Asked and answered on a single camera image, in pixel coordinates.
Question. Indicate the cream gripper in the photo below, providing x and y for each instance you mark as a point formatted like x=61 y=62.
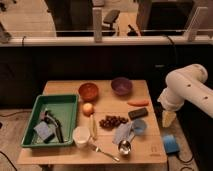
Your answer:
x=167 y=118

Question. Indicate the dark purple grape bunch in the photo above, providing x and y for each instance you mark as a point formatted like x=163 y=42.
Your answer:
x=110 y=122

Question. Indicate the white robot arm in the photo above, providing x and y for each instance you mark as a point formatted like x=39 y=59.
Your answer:
x=185 y=84

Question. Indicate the purple bowl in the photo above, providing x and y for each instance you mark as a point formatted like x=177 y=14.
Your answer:
x=121 y=86

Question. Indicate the red bowl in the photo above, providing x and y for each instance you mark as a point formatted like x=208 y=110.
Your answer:
x=88 y=91

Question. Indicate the blue measuring cup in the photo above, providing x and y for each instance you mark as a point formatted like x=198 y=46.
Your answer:
x=139 y=126

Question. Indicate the orange carrot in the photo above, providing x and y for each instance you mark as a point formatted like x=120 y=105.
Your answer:
x=138 y=103

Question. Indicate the grey blue cloth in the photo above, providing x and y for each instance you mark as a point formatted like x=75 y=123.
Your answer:
x=123 y=132

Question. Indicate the wooden table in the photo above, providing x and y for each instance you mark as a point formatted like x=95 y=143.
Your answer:
x=146 y=149

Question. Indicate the silver measuring cup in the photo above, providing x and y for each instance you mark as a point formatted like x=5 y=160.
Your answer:
x=124 y=145

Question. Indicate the silver fork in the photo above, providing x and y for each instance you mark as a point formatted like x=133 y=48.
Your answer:
x=97 y=149

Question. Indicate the orange round fruit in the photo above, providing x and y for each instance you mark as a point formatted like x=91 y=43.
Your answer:
x=88 y=109

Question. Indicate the white plastic cup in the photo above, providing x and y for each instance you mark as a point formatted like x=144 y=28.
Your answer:
x=81 y=136

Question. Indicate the green plastic tray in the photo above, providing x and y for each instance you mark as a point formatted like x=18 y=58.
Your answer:
x=62 y=106

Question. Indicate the black office chair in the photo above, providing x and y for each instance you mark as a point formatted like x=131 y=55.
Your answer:
x=109 y=20

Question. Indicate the black tool in tray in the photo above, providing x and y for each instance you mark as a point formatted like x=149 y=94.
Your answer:
x=49 y=118

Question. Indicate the blue sponge in tray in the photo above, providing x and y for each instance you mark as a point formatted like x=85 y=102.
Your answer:
x=43 y=131

